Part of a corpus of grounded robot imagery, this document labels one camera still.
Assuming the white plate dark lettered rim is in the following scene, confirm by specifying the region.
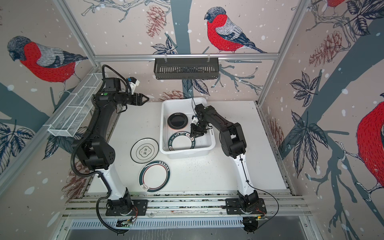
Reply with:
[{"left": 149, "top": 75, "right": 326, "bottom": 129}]
[{"left": 168, "top": 131, "right": 196, "bottom": 151}]

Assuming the white plate black line pattern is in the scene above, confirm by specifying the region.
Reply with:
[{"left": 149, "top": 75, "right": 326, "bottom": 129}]
[{"left": 130, "top": 138, "right": 159, "bottom": 164}]

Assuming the orange plate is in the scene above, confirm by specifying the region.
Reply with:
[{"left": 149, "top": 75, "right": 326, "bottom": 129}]
[{"left": 168, "top": 120, "right": 188, "bottom": 130}]

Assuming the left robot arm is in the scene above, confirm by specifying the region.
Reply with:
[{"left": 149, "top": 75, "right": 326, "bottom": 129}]
[{"left": 71, "top": 77, "right": 149, "bottom": 216}]

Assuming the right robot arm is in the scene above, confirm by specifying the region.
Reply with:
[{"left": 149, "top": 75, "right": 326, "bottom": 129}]
[{"left": 191, "top": 104, "right": 262, "bottom": 214}]

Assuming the white plastic bin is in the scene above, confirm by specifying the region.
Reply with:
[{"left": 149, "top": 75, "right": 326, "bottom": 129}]
[{"left": 159, "top": 98, "right": 216, "bottom": 159}]

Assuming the white plate green red rim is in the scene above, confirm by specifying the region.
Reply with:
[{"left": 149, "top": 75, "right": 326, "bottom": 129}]
[{"left": 139, "top": 161, "right": 171, "bottom": 193}]

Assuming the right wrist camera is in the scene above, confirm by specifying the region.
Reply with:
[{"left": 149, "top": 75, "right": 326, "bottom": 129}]
[{"left": 192, "top": 116, "right": 199, "bottom": 125}]

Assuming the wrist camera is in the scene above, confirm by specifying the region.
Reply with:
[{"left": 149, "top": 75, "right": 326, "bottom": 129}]
[
  {"left": 127, "top": 77, "right": 140, "bottom": 95},
  {"left": 192, "top": 116, "right": 199, "bottom": 125}
]

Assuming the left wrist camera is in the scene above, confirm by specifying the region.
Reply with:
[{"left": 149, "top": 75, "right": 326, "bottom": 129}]
[{"left": 127, "top": 77, "right": 140, "bottom": 95}]

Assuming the black wall basket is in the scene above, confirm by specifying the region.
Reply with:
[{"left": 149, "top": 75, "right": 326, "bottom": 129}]
[{"left": 154, "top": 58, "right": 219, "bottom": 80}]

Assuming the white wire mesh basket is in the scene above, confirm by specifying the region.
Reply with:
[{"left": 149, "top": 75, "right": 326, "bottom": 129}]
[{"left": 48, "top": 73, "right": 102, "bottom": 137}]

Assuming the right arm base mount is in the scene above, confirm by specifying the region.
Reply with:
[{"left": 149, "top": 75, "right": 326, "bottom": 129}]
[{"left": 222, "top": 198, "right": 267, "bottom": 215}]

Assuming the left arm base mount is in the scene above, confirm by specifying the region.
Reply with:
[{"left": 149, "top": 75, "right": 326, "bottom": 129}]
[{"left": 106, "top": 200, "right": 148, "bottom": 217}]

